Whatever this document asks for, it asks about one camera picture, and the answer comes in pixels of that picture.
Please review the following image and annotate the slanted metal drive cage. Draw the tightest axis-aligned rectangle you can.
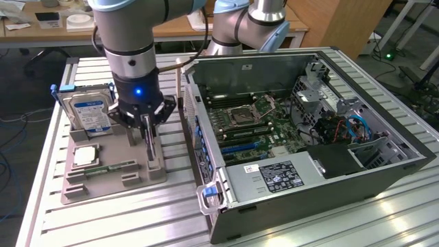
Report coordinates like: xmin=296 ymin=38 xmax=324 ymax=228
xmin=348 ymin=136 xmax=408 ymax=168

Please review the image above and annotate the blue expansion slot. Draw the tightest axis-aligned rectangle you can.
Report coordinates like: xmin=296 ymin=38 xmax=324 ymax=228
xmin=220 ymin=143 xmax=260 ymax=155

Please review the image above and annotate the open black PC case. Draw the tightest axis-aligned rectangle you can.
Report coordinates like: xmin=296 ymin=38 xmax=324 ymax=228
xmin=174 ymin=50 xmax=436 ymax=245

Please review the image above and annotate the metal socket cover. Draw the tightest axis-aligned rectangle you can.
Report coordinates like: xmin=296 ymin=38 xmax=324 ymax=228
xmin=253 ymin=94 xmax=277 ymax=119

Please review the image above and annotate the green RAM stick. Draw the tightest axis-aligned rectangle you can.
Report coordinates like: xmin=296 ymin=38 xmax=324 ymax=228
xmin=84 ymin=161 xmax=137 ymax=174

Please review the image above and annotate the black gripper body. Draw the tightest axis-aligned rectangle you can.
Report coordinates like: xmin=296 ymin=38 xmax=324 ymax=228
xmin=112 ymin=68 xmax=165 ymax=116

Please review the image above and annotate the wooden cabinet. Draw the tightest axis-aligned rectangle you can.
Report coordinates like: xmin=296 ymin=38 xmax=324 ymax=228
xmin=290 ymin=0 xmax=393 ymax=59

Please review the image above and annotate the white box with black top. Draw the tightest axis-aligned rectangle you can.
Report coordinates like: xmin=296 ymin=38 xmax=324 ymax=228
xmin=34 ymin=11 xmax=65 ymax=29

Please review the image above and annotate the metal disk bay cage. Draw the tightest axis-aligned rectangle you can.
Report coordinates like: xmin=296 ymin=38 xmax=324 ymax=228
xmin=290 ymin=76 xmax=346 ymax=121

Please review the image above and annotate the silver CPU chip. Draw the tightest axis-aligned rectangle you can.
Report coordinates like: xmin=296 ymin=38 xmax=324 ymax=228
xmin=73 ymin=146 xmax=98 ymax=165

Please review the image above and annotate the clear plastic bag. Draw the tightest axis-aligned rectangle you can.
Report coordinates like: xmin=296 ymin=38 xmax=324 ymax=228
xmin=0 ymin=1 xmax=28 ymax=20

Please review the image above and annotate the hard disk in blue caddy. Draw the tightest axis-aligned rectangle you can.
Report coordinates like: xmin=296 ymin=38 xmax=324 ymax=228
xmin=50 ymin=81 xmax=117 ymax=137

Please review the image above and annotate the white box with round dish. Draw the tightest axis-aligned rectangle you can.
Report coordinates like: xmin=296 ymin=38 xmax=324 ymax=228
xmin=65 ymin=14 xmax=94 ymax=33

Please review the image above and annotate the white paper stack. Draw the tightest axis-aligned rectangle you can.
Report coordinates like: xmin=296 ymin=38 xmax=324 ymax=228
xmin=186 ymin=12 xmax=213 ymax=31

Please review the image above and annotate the black equipment base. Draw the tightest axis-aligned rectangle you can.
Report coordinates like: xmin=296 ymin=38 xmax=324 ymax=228
xmin=397 ymin=65 xmax=439 ymax=114

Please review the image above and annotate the black wire bundle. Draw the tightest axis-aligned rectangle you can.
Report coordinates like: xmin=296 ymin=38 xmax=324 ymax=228
xmin=297 ymin=117 xmax=344 ymax=145

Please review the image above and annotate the grey plastic parts rack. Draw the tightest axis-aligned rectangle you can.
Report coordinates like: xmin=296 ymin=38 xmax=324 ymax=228
xmin=60 ymin=97 xmax=168 ymax=205

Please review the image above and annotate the dark RAM stick with labels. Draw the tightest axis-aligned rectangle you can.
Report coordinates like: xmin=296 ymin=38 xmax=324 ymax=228
xmin=224 ymin=125 xmax=272 ymax=137

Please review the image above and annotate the grey power supply unit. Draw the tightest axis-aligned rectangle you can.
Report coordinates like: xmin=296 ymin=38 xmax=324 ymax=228
xmin=224 ymin=151 xmax=325 ymax=203

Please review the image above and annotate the green motherboard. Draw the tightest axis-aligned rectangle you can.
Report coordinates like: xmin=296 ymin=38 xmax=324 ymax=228
xmin=198 ymin=84 xmax=309 ymax=167

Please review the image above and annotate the white desk frame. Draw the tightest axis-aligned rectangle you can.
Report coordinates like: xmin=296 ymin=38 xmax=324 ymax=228
xmin=374 ymin=0 xmax=439 ymax=70

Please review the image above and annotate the CPU socket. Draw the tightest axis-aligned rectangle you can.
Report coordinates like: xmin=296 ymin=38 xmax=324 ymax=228
xmin=228 ymin=104 xmax=261 ymax=127

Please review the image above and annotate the wooden desk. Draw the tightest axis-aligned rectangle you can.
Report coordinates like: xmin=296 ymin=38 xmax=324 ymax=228
xmin=0 ymin=0 xmax=309 ymax=49

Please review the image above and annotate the blue disk wire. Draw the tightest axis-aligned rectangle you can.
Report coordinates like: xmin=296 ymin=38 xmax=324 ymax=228
xmin=344 ymin=115 xmax=373 ymax=141

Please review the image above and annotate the graphics card with metal bracket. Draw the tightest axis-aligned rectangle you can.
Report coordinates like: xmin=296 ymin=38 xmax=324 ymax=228
xmin=140 ymin=115 xmax=162 ymax=171

